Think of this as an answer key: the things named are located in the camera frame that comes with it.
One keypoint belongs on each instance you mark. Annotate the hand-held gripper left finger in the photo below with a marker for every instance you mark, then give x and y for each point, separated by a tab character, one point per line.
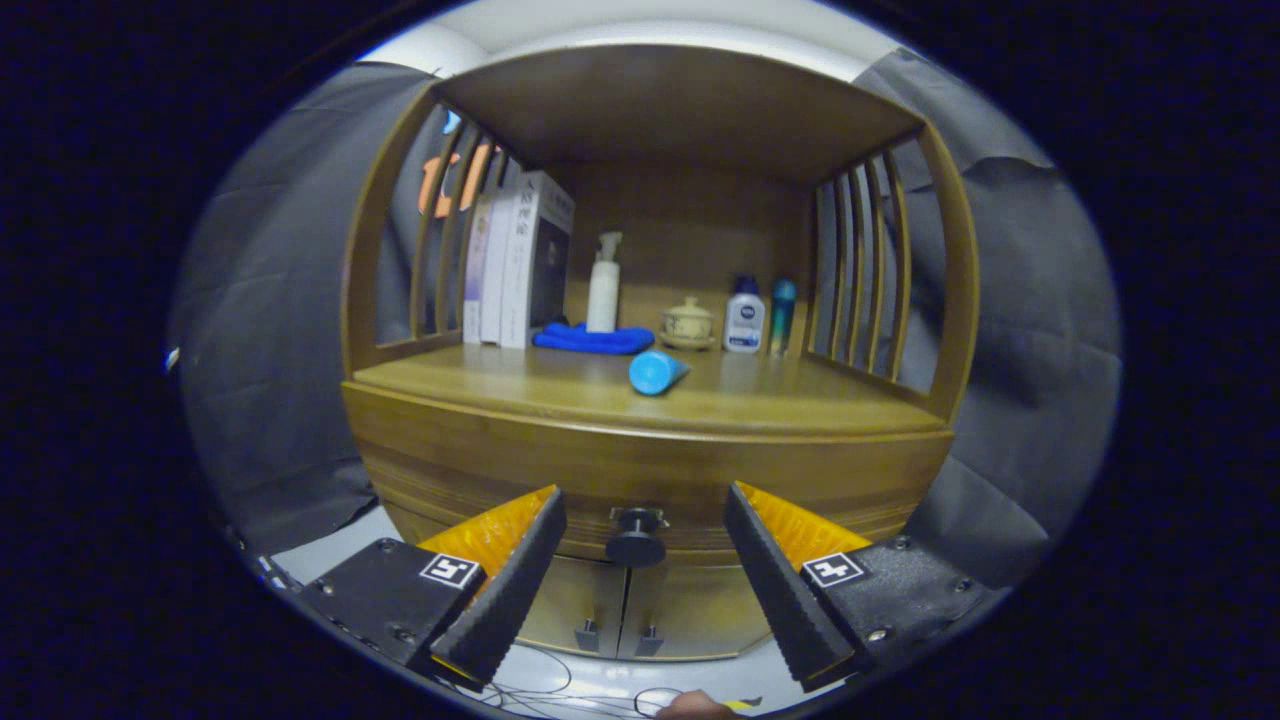
510	590

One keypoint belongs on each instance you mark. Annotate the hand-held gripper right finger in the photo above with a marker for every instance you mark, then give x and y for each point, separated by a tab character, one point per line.
775	590

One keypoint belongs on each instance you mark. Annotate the blue squeeze tube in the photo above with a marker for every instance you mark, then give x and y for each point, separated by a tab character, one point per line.
652	373

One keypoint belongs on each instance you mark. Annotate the wooden cabinet door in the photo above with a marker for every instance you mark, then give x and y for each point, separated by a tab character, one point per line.
570	610
700	620

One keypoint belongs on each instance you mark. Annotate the wooden countertop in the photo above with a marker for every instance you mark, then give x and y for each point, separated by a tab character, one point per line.
780	390

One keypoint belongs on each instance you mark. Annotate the wooden cabinet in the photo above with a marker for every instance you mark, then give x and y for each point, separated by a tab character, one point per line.
680	100

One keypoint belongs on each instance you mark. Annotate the blue cloth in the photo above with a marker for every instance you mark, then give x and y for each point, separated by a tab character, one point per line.
595	340

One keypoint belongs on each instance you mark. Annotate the white lotion bottle blue cap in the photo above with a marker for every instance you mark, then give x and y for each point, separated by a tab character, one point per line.
744	320

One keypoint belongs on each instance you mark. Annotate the teal slim bottle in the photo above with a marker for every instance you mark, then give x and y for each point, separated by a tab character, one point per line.
782	315

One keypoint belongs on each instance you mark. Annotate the lidded tea cup with saucer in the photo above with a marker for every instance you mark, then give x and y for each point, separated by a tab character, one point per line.
688	323

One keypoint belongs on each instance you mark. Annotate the white pump bottle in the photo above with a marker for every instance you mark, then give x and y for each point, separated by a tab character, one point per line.
603	295

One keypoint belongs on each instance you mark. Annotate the lilac book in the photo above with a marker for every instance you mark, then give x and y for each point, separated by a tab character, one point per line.
472	275

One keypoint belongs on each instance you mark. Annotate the thin white book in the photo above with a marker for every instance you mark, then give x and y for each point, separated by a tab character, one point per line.
496	270

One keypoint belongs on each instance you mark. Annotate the thick white book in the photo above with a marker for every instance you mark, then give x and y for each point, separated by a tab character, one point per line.
530	260

